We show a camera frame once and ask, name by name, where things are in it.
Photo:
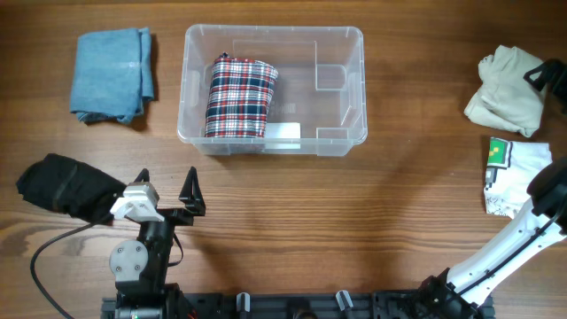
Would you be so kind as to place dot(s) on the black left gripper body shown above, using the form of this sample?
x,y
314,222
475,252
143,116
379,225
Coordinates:
x,y
164,231

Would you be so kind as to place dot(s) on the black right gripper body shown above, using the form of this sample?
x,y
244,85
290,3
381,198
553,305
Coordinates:
x,y
559,88

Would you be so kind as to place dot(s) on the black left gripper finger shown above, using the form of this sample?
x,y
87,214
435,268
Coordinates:
x,y
143,176
191,195

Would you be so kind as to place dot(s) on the cream garment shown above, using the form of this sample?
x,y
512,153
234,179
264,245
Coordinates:
x,y
505,100

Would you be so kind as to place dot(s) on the black garment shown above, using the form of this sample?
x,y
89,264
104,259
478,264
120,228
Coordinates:
x,y
67,186

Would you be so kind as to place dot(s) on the white pixel print t-shirt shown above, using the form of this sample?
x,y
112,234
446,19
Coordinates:
x,y
514,177

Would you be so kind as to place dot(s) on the red navy plaid shirt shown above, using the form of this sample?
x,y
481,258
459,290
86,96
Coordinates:
x,y
240,94

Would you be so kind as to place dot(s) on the clear plastic storage container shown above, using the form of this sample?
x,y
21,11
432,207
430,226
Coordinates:
x,y
321,85

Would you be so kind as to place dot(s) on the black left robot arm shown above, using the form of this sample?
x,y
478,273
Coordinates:
x,y
140,266

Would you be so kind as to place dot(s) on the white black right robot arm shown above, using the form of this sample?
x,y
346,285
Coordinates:
x,y
540,222

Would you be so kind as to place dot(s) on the white label in container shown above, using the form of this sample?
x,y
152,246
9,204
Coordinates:
x,y
284,130

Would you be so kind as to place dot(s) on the folded blue denim jeans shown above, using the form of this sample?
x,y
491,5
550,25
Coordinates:
x,y
112,75

